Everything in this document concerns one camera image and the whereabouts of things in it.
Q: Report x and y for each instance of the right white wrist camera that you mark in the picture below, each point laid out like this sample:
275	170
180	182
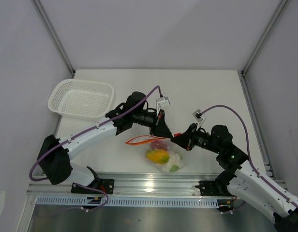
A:
198	115

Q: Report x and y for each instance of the white perforated plastic basket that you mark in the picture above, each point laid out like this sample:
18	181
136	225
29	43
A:
81	99

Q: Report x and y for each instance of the white slotted cable duct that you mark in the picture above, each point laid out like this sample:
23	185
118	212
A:
127	201

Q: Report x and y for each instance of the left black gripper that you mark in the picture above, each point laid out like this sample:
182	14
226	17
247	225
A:
160	129

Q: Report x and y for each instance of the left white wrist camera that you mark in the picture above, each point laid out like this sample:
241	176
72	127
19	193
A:
161	104

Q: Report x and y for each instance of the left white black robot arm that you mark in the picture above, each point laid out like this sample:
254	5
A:
56	154

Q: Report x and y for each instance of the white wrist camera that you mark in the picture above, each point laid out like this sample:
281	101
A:
161	104
198	115

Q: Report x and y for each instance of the right aluminium frame post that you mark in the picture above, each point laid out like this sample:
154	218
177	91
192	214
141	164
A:
273	22

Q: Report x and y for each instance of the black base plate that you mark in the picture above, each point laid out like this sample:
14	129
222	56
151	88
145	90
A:
105	185
212	188

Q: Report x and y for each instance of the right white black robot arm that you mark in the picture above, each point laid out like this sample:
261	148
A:
242	179

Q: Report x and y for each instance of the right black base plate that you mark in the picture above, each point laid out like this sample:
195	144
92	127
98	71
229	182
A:
212	188

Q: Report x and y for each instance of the aluminium mounting rail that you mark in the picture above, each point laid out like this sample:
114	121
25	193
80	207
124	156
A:
172	185

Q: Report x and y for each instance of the left aluminium frame post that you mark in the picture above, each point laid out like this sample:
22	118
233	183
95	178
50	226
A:
39	8

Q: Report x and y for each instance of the clear red zip bag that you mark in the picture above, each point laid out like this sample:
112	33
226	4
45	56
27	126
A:
141	144

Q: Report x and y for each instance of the yellow green toy mango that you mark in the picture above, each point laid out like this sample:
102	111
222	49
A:
158	156

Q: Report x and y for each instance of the aluminium frame post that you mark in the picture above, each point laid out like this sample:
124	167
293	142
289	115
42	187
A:
273	22
39	8

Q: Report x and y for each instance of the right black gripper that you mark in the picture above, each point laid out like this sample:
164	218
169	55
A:
186	140

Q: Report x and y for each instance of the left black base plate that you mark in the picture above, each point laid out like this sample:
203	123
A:
105	185

